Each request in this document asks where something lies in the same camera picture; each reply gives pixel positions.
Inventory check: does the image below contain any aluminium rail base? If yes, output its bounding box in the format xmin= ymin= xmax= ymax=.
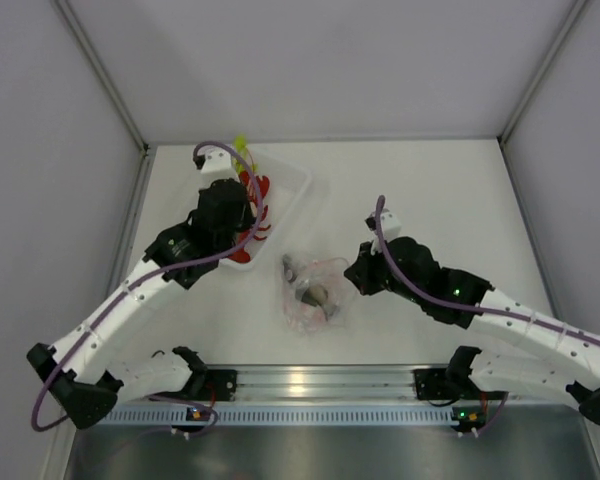
xmin=119 ymin=363 xmax=554 ymax=404

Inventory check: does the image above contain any translucent white plastic basket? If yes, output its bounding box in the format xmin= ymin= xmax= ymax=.
xmin=220 ymin=144 xmax=312 ymax=272

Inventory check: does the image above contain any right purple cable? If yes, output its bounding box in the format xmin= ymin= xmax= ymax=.
xmin=374 ymin=195 xmax=600 ymax=351

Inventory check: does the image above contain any white slotted cable duct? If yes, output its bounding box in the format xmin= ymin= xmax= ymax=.
xmin=100 ymin=403 xmax=483 ymax=427

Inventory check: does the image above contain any clear zip top bag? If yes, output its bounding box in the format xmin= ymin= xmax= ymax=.
xmin=279 ymin=253 xmax=356 ymax=335

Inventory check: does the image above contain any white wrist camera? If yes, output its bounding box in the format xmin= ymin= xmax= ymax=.
xmin=365 ymin=208 xmax=402 ymax=254
xmin=193 ymin=148 xmax=239 ymax=187

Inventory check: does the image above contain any aluminium frame post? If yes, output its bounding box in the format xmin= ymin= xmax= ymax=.
xmin=498 ymin=0 xmax=592 ymax=147
xmin=51 ymin=0 xmax=148 ymax=152

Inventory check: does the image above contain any left aluminium frame post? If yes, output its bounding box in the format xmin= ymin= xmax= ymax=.
xmin=51 ymin=0 xmax=148 ymax=152

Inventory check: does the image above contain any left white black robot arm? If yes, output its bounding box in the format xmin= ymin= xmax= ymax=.
xmin=26 ymin=179 xmax=265 ymax=433

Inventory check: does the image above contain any right aluminium frame post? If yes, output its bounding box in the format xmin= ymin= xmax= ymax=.
xmin=498 ymin=0 xmax=592 ymax=147

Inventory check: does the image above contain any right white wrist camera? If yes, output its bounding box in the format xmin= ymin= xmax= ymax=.
xmin=365 ymin=208 xmax=402 ymax=254

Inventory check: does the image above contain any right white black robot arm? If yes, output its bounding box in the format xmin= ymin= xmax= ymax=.
xmin=344 ymin=237 xmax=600 ymax=426

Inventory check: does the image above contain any red fake lobster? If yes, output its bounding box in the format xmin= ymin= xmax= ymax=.
xmin=227 ymin=169 xmax=276 ymax=266

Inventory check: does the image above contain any fake green leek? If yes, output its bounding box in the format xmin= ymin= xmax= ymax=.
xmin=233 ymin=134 xmax=257 ymax=174

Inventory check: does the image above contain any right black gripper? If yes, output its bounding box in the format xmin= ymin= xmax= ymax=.
xmin=346 ymin=237 xmax=425 ymax=305

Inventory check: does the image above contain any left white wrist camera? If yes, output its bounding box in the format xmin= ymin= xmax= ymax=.
xmin=193 ymin=148 xmax=239 ymax=187

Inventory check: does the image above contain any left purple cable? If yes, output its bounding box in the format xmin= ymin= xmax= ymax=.
xmin=31 ymin=141 xmax=269 ymax=432

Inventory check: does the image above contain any fake grey fish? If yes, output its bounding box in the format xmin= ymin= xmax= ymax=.
xmin=281 ymin=254 xmax=339 ymax=320

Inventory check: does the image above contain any purple cable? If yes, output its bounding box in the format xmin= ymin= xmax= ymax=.
xmin=374 ymin=195 xmax=600 ymax=351
xmin=31 ymin=141 xmax=269 ymax=432

